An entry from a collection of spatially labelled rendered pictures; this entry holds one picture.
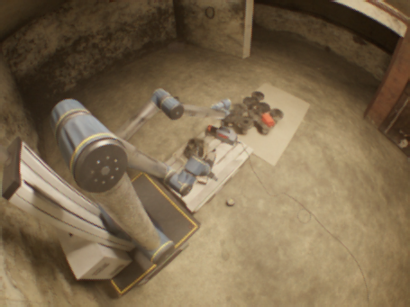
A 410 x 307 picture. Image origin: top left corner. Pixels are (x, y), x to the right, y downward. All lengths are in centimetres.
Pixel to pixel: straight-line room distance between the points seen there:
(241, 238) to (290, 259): 68
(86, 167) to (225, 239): 187
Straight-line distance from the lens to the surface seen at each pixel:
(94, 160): 38
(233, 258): 207
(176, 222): 179
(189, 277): 208
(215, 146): 246
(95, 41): 614
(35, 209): 96
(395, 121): 518
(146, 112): 152
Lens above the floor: 206
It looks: 53 degrees down
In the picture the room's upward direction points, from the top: 4 degrees counter-clockwise
